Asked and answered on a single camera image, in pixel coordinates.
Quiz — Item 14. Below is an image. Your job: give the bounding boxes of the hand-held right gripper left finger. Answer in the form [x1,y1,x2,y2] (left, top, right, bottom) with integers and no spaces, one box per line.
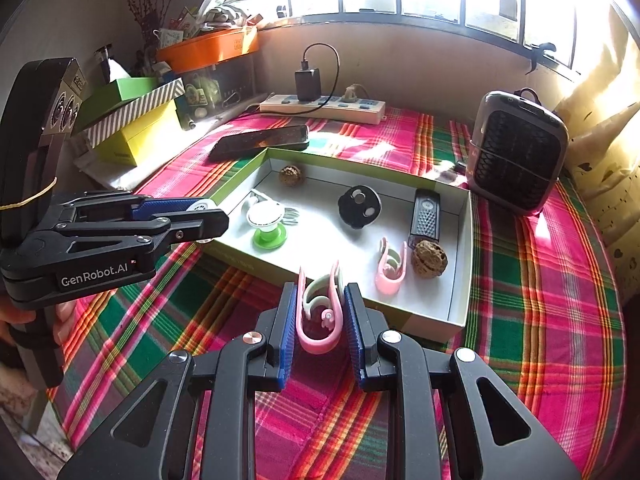
[57,281,301,480]

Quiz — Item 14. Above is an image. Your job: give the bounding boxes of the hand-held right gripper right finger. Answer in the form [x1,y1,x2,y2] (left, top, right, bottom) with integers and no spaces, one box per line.
[342,282,583,480]

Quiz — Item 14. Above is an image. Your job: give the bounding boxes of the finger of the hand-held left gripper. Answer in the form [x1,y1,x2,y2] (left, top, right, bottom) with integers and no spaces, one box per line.
[29,207,231,261]
[59,190,201,224]

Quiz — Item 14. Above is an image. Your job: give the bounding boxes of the pink clip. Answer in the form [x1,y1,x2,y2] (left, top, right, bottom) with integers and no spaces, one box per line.
[375,237,408,295]
[296,260,347,355]

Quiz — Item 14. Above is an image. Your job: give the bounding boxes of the white disc stand green base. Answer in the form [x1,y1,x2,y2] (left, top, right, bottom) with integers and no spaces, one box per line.
[246,204,288,251]

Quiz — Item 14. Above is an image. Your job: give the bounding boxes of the white usb cable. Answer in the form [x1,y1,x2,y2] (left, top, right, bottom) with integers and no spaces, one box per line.
[242,188,302,226]

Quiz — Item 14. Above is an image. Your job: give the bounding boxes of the green cardboard box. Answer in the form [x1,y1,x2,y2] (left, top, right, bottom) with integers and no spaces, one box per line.
[200,147,473,345]

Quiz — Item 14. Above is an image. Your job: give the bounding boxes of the black round disc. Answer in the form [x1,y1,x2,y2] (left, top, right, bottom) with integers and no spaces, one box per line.
[337,185,383,230]

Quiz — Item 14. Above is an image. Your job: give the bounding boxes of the black silver bike light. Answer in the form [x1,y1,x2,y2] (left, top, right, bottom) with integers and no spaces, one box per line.
[409,189,442,248]

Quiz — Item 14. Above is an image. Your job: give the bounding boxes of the person's left hand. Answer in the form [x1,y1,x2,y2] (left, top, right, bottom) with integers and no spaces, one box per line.
[0,294,76,348]

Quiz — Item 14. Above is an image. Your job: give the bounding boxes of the white paper sheet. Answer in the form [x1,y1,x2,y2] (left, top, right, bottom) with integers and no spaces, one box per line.
[74,152,166,191]

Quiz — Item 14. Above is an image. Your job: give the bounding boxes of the yellow rubber band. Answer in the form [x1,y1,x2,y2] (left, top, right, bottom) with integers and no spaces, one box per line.
[0,177,58,211]

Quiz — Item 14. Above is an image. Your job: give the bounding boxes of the yellow box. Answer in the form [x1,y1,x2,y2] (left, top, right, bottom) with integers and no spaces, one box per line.
[95,100,182,167]

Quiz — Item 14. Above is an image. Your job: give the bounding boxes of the black phone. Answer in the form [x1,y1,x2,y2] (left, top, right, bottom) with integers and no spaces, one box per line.
[207,125,311,162]

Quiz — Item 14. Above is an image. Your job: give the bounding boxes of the striped box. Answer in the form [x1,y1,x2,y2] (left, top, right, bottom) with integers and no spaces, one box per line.
[82,78,186,148]

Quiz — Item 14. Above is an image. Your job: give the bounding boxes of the white tissue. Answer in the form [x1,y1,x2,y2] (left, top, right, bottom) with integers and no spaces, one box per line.
[105,57,132,82]

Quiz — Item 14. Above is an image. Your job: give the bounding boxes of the clear plastic storage box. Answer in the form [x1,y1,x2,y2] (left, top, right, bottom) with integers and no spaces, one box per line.
[175,55,261,131]

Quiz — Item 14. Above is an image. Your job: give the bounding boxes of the white power strip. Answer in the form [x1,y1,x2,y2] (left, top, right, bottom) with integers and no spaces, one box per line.
[259,92,387,125]

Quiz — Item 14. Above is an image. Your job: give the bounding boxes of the orange tray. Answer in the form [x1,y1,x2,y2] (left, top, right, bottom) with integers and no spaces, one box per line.
[156,26,260,73]

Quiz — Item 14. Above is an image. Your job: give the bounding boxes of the dried red twigs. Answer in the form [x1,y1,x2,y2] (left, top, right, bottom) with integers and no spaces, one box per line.
[107,0,173,51]

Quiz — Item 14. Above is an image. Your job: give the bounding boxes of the black charger adapter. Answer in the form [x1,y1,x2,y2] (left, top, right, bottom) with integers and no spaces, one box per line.
[295,67,322,103]

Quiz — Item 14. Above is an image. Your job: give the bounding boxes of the pink green plaid cloth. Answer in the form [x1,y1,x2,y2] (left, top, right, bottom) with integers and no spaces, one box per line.
[47,105,628,480]

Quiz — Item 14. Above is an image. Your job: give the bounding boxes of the grey white cloth bundle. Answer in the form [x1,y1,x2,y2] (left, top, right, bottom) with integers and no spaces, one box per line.
[197,0,253,28]

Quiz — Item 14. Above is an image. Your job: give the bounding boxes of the grey mini fan heater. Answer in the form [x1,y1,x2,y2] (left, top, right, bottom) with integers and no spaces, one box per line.
[465,89,570,217]

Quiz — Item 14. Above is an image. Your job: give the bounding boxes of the cream patterned curtain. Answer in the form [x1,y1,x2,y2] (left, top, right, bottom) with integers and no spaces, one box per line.
[552,5,640,291]

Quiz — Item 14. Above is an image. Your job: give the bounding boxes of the black window latch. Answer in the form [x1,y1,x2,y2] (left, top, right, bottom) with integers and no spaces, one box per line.
[525,42,558,75]

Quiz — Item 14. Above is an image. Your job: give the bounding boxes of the window with metal bars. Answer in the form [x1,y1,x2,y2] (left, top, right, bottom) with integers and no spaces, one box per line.
[235,0,616,81]

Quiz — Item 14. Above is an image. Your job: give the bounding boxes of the black charger cable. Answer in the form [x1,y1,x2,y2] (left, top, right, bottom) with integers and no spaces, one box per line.
[299,42,341,106]

